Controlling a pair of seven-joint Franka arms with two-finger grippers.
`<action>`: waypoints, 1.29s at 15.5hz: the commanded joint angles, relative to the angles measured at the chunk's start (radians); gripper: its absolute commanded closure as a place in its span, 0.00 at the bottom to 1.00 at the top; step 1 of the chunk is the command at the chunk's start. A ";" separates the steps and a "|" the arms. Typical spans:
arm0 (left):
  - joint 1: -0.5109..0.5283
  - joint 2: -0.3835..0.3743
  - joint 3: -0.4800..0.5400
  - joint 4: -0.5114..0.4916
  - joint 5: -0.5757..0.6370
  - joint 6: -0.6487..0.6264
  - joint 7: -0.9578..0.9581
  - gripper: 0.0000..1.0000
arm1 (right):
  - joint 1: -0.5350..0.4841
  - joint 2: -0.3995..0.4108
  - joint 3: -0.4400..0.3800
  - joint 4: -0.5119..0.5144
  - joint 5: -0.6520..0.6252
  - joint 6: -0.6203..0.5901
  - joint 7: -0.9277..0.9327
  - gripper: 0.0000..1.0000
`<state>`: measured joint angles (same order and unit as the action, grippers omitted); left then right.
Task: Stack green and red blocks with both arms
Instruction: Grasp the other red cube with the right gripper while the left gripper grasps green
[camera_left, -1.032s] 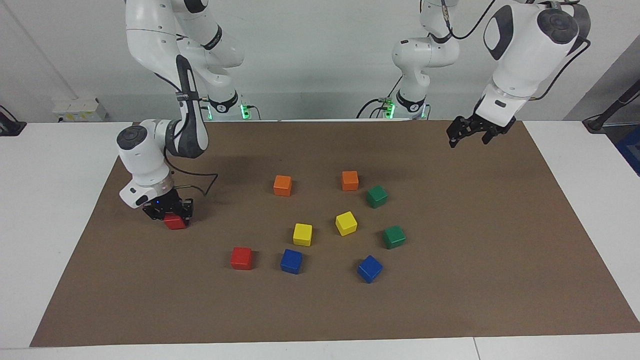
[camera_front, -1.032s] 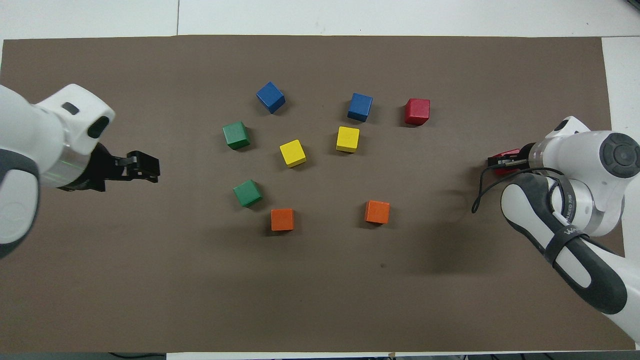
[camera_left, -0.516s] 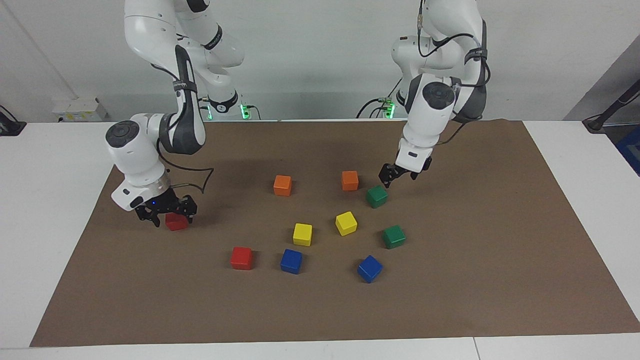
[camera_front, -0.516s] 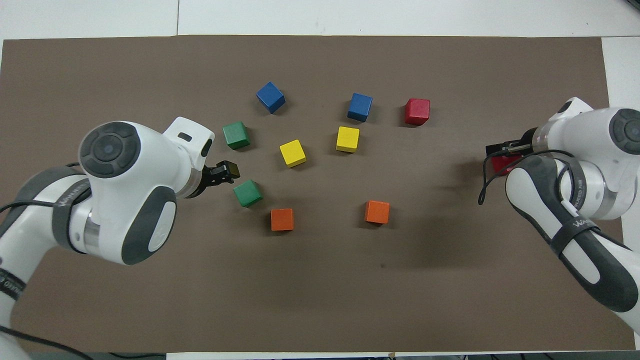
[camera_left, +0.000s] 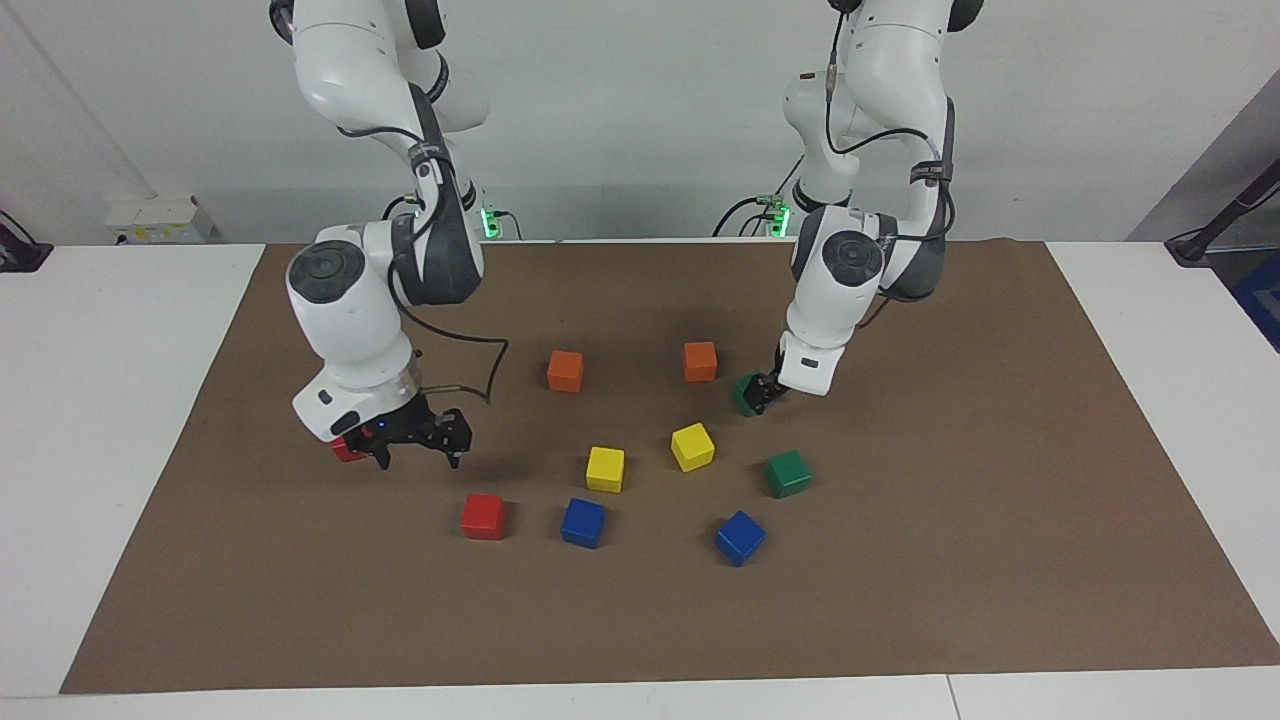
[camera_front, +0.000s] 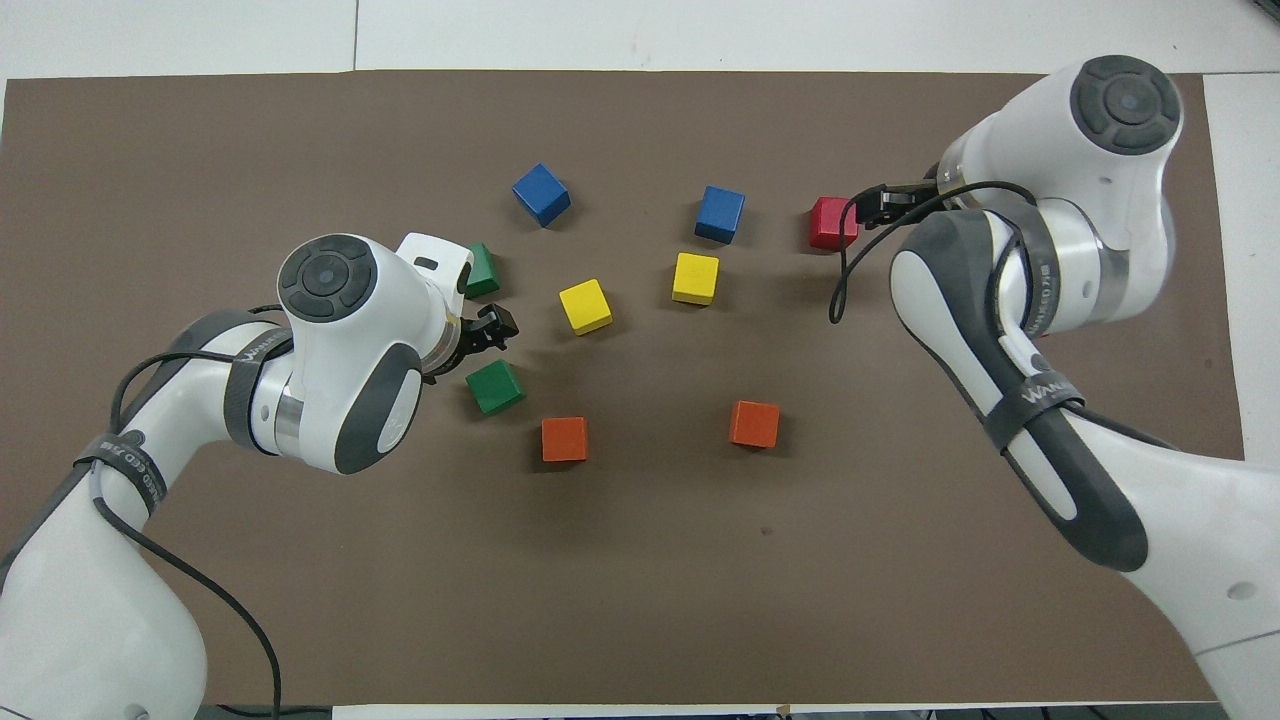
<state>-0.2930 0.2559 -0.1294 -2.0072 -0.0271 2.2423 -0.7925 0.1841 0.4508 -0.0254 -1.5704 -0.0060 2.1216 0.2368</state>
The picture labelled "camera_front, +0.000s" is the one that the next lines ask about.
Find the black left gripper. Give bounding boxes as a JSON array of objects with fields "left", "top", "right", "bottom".
[{"left": 425, "top": 305, "right": 520, "bottom": 383}]

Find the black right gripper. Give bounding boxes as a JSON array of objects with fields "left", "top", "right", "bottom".
[{"left": 856, "top": 176, "right": 947, "bottom": 230}]

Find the red wooden cube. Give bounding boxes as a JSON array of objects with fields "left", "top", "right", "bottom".
[{"left": 809, "top": 196, "right": 859, "bottom": 251}]

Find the green wooden cube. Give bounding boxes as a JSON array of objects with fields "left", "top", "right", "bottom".
[
  {"left": 463, "top": 242, "right": 501, "bottom": 299},
  {"left": 466, "top": 360, "right": 526, "bottom": 416}
]

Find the yellow wooden cube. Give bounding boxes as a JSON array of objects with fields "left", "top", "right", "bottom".
[
  {"left": 558, "top": 279, "right": 614, "bottom": 336},
  {"left": 672, "top": 252, "right": 720, "bottom": 306}
]

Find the orange wooden cube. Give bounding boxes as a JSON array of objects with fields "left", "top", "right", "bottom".
[
  {"left": 541, "top": 417, "right": 589, "bottom": 463},
  {"left": 729, "top": 400, "right": 781, "bottom": 449}
]

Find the blue wooden cube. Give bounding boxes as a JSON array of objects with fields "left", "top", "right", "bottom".
[
  {"left": 694, "top": 185, "right": 747, "bottom": 245},
  {"left": 512, "top": 163, "right": 572, "bottom": 228}
]

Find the brown table mat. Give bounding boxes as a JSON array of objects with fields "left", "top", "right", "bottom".
[{"left": 0, "top": 70, "right": 1246, "bottom": 706}]

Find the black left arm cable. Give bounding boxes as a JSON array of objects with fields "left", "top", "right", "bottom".
[{"left": 90, "top": 305, "right": 291, "bottom": 720}]

